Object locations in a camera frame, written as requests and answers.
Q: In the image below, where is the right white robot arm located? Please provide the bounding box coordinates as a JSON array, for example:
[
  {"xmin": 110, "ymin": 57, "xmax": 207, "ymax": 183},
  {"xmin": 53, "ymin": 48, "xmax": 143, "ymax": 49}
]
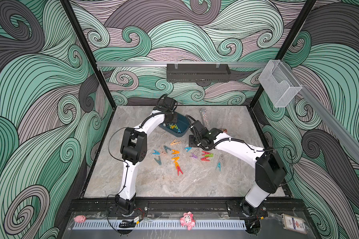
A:
[{"xmin": 186, "ymin": 115, "xmax": 287, "ymax": 213}]

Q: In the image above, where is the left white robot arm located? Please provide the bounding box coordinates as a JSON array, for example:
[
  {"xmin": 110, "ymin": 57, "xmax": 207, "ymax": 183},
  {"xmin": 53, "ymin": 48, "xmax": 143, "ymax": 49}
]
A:
[{"xmin": 115, "ymin": 109, "xmax": 178, "ymax": 215}]

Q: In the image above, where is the teal storage box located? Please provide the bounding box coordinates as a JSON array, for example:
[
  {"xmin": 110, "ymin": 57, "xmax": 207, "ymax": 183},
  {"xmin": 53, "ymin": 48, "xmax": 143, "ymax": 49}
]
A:
[{"xmin": 159, "ymin": 113, "xmax": 189, "ymax": 137}]

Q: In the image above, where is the grey clothespin centre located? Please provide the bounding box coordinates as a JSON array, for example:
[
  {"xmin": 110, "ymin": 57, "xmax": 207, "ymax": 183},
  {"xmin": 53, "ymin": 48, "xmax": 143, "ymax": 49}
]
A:
[{"xmin": 193, "ymin": 148, "xmax": 199, "ymax": 157}]

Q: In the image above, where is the grey clothespin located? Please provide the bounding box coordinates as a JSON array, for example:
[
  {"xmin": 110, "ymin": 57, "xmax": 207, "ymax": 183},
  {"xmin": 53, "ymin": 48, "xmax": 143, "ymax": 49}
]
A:
[
  {"xmin": 193, "ymin": 148, "xmax": 199, "ymax": 157},
  {"xmin": 218, "ymin": 154, "xmax": 225, "ymax": 167}
]

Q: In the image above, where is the rhinestone silver microphone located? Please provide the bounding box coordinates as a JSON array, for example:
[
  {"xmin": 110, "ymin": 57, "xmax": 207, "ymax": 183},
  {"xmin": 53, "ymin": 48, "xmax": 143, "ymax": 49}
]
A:
[{"xmin": 200, "ymin": 108, "xmax": 210, "ymax": 129}]

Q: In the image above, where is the grey clothespin right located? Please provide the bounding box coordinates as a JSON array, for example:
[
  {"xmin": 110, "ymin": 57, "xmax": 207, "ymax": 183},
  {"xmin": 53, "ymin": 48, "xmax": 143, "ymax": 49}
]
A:
[{"xmin": 218, "ymin": 154, "xmax": 225, "ymax": 167}]

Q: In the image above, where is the light teal clothespin right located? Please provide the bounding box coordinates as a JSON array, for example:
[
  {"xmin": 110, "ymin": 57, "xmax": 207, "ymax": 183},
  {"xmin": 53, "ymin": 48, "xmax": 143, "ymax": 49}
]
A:
[{"xmin": 216, "ymin": 162, "xmax": 221, "ymax": 171}]

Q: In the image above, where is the orange clothespin middle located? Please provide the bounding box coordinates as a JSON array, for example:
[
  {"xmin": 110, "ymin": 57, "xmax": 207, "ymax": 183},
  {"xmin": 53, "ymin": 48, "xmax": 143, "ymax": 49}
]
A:
[{"xmin": 172, "ymin": 156, "xmax": 180, "ymax": 162}]

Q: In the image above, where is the red clothespin lower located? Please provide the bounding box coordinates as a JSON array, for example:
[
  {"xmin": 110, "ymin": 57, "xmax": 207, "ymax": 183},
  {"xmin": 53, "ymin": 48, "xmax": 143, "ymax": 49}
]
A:
[{"xmin": 176, "ymin": 166, "xmax": 183, "ymax": 175}]

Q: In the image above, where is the dark teal clothespin lower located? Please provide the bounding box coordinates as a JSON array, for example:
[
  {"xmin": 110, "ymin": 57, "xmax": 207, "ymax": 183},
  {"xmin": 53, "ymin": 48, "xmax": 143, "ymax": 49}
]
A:
[{"xmin": 154, "ymin": 156, "xmax": 162, "ymax": 165}]

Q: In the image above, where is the pink pig plush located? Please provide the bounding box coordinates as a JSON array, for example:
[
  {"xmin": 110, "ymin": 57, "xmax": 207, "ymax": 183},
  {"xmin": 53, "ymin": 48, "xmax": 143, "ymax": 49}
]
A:
[{"xmin": 180, "ymin": 212, "xmax": 195, "ymax": 231}]

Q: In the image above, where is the badge card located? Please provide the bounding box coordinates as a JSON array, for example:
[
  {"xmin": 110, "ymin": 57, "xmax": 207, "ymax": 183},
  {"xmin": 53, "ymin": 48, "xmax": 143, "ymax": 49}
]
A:
[{"xmin": 281, "ymin": 214, "xmax": 307, "ymax": 234}]

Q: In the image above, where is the small pink toy left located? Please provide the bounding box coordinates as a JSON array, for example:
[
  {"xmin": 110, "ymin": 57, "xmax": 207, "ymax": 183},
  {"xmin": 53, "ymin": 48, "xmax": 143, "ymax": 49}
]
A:
[{"xmin": 74, "ymin": 215, "xmax": 87, "ymax": 223}]

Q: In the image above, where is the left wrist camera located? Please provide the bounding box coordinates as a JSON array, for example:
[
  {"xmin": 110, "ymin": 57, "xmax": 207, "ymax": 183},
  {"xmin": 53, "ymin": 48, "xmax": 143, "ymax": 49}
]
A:
[{"xmin": 161, "ymin": 97, "xmax": 178, "ymax": 112}]

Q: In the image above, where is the black wall tray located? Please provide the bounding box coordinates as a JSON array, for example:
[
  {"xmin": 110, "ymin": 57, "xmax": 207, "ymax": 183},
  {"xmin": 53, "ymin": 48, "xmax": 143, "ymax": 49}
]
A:
[{"xmin": 166, "ymin": 64, "xmax": 231, "ymax": 83}]

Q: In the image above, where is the aluminium rail back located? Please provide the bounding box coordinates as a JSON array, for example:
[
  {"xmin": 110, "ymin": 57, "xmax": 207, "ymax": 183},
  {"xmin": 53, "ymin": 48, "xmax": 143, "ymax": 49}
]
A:
[{"xmin": 96, "ymin": 61, "xmax": 267, "ymax": 68}]

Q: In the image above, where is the aluminium rail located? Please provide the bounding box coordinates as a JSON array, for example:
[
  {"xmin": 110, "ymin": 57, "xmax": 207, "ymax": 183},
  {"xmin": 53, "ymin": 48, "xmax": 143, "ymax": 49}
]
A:
[
  {"xmin": 96, "ymin": 61, "xmax": 267, "ymax": 68},
  {"xmin": 284, "ymin": 63, "xmax": 359, "ymax": 165}
]

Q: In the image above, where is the clear plastic wall holder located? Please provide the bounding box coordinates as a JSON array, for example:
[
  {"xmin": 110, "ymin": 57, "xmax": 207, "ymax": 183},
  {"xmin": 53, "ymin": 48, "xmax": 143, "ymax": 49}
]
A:
[{"xmin": 259, "ymin": 60, "xmax": 302, "ymax": 108}]

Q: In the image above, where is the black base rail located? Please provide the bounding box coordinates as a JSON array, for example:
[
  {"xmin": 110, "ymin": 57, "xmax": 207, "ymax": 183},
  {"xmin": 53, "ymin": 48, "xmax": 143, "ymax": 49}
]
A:
[{"xmin": 68, "ymin": 197, "xmax": 307, "ymax": 218}]

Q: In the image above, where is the white slotted cable duct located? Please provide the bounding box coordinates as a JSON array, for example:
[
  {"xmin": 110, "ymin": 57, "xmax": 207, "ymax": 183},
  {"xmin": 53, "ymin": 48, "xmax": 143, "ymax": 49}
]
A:
[{"xmin": 72, "ymin": 219, "xmax": 246, "ymax": 231}]

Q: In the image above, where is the black corner frame post left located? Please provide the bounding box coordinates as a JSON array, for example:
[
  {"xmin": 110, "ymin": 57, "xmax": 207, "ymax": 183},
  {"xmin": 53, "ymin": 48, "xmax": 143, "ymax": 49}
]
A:
[{"xmin": 60, "ymin": 0, "xmax": 116, "ymax": 111}]

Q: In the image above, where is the black corner frame post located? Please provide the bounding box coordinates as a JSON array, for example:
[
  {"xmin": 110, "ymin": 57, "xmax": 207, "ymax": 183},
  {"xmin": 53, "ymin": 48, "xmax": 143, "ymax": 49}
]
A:
[
  {"xmin": 60, "ymin": 0, "xmax": 116, "ymax": 111},
  {"xmin": 249, "ymin": 0, "xmax": 316, "ymax": 111}
]

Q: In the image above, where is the aluminium rail right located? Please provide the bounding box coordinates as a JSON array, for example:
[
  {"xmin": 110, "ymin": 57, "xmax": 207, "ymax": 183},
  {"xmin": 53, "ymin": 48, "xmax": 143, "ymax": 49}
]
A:
[{"xmin": 284, "ymin": 63, "xmax": 359, "ymax": 165}]

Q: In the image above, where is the black corner frame post right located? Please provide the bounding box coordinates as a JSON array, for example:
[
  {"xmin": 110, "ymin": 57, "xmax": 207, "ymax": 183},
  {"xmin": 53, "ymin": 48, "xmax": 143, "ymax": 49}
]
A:
[{"xmin": 249, "ymin": 0, "xmax": 316, "ymax": 111}]

